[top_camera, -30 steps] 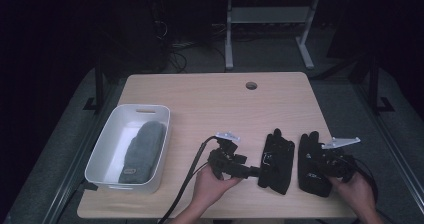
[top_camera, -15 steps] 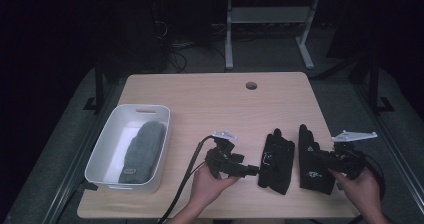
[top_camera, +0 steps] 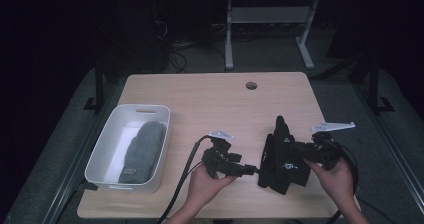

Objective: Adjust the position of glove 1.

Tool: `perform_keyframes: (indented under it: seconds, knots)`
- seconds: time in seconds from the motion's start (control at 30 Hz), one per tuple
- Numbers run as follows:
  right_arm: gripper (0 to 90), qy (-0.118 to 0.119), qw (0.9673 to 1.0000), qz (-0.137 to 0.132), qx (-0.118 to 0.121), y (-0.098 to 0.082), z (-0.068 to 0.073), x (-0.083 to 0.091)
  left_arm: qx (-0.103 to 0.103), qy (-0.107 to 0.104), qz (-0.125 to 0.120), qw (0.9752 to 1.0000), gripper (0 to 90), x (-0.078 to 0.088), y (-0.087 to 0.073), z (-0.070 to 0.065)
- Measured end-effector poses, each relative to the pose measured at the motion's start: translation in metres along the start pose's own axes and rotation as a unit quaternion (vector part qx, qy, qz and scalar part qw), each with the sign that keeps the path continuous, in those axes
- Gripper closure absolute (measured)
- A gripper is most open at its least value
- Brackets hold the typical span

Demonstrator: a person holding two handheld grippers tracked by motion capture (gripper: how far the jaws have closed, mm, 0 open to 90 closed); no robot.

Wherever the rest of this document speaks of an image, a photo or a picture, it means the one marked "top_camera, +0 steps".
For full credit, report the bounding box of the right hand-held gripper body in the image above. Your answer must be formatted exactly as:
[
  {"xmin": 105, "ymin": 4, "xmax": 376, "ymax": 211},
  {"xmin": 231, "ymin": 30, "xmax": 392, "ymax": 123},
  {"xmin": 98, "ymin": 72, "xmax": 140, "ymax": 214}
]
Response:
[{"xmin": 304, "ymin": 121, "xmax": 356, "ymax": 171}]

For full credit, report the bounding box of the person's right hand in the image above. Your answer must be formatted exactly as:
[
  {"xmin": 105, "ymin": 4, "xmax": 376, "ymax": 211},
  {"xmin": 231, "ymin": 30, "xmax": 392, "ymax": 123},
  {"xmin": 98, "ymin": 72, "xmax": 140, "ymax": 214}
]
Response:
[{"xmin": 304, "ymin": 157, "xmax": 356, "ymax": 209}]

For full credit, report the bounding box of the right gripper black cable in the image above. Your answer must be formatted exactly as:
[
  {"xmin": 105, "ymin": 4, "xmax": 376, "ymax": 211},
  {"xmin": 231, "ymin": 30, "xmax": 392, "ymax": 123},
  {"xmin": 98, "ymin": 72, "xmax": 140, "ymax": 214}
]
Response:
[{"xmin": 328, "ymin": 139, "xmax": 398, "ymax": 224}]

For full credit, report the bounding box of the black frame post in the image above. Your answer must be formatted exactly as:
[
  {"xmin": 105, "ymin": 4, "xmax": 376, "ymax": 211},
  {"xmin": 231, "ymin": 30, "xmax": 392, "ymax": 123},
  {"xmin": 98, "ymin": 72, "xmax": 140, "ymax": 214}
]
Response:
[
  {"xmin": 368, "ymin": 50, "xmax": 395, "ymax": 115},
  {"xmin": 83, "ymin": 48, "xmax": 106, "ymax": 114}
]

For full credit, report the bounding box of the dark computer tower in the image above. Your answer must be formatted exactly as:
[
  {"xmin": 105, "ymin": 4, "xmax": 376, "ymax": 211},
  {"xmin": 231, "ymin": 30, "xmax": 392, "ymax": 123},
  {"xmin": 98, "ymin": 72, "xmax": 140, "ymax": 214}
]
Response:
[{"xmin": 106, "ymin": 0, "xmax": 172, "ymax": 77}]

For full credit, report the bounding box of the white plastic bin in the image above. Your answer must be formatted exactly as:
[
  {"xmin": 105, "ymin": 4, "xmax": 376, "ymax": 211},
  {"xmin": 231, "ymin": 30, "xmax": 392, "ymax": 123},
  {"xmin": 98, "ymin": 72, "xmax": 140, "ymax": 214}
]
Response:
[{"xmin": 84, "ymin": 103, "xmax": 171, "ymax": 194}]

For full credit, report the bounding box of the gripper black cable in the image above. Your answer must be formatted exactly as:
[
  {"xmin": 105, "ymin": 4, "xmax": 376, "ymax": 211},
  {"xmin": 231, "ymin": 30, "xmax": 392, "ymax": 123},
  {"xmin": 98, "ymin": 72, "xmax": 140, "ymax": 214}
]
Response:
[
  {"xmin": 328, "ymin": 139, "xmax": 398, "ymax": 224},
  {"xmin": 155, "ymin": 134, "xmax": 212, "ymax": 224}
]

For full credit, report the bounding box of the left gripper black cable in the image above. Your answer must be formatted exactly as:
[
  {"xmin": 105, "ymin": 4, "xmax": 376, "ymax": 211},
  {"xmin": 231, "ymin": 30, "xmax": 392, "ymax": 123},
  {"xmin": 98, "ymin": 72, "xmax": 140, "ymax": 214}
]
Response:
[{"xmin": 155, "ymin": 134, "xmax": 212, "ymax": 224}]

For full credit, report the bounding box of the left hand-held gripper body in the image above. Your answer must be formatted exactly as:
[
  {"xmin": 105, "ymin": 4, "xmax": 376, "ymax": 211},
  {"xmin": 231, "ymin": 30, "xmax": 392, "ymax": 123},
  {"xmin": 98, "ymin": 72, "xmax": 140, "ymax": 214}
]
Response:
[{"xmin": 201, "ymin": 129, "xmax": 236, "ymax": 180}]

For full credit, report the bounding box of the person's left hand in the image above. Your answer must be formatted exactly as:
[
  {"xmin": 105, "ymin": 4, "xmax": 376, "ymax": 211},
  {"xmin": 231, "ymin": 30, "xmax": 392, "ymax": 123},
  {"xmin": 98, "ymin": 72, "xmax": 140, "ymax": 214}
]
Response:
[{"xmin": 186, "ymin": 164, "xmax": 238, "ymax": 212}]

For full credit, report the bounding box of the grey mitten with label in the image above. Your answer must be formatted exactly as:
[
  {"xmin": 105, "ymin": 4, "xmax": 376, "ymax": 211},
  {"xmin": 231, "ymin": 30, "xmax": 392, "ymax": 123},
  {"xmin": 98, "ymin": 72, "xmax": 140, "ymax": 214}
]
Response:
[{"xmin": 118, "ymin": 120, "xmax": 167, "ymax": 185}]

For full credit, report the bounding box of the grey metal desk frame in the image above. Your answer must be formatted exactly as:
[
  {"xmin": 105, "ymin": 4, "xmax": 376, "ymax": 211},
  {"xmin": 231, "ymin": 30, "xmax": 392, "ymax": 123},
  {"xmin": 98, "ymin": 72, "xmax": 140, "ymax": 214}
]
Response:
[{"xmin": 224, "ymin": 0, "xmax": 322, "ymax": 71}]

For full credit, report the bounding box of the tangle of floor cables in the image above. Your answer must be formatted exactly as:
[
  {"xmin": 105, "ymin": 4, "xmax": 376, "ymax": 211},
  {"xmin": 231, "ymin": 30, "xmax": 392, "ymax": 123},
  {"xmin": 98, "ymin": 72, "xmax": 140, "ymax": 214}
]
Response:
[{"xmin": 153, "ymin": 19, "xmax": 228, "ymax": 74}]

